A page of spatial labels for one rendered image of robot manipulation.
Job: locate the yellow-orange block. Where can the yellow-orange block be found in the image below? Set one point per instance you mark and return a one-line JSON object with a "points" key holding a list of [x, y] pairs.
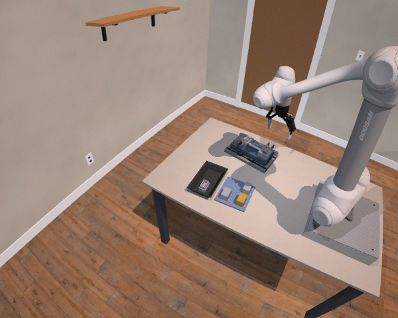
{"points": [[241, 199]]}

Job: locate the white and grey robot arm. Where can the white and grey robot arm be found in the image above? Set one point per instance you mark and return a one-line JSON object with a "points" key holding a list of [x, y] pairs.
{"points": [[379, 73]]}

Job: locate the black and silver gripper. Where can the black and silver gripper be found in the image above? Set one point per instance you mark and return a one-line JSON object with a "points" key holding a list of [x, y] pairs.
{"points": [[284, 112]]}

